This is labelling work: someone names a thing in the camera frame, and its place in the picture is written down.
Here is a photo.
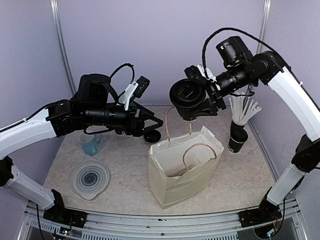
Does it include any black cup lid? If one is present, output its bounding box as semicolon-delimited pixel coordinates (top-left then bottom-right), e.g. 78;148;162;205
230;128;249;143
169;78;206;109

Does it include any black paper coffee cup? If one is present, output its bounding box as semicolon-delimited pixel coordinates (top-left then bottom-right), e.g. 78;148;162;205
227;136;245;153

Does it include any right aluminium post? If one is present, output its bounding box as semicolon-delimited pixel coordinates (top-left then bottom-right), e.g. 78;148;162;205
258;0;272;42

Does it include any blue glass cup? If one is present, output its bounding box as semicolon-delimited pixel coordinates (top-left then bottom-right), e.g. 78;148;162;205
78;131;102;157

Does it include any aluminium front rail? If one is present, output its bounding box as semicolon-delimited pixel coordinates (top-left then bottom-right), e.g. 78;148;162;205
23;197;308;240

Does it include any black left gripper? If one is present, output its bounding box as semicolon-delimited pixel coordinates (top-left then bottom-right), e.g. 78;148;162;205
83;99;164;137

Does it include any cream paper bag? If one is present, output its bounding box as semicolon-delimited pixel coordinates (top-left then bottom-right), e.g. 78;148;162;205
148;124;224;210

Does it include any wrapped white straws bundle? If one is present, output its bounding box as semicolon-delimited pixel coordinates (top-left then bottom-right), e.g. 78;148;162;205
228;91;262;123

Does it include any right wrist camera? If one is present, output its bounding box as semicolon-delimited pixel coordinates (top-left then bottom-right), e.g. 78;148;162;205
184;64;216;86

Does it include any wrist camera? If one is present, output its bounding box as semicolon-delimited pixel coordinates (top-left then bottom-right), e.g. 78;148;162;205
184;64;216;86
118;76;151;111

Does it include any left aluminium post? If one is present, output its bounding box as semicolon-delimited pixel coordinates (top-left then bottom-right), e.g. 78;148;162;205
49;0;77;93

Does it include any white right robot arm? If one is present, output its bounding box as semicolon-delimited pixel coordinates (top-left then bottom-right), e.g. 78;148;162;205
251;34;320;209

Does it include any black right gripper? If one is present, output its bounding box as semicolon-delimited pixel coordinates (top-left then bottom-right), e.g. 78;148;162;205
180;60;258;115

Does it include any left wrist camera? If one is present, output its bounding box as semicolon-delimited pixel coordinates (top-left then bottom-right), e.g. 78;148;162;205
118;76;151;111

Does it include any aluminium post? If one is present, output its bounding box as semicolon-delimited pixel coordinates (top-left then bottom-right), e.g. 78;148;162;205
49;0;77;93
258;0;272;42

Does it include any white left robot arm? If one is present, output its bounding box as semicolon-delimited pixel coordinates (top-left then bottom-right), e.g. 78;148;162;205
0;73;163;223

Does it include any stack of black lids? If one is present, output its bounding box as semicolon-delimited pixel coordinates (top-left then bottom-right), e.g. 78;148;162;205
143;130;162;144

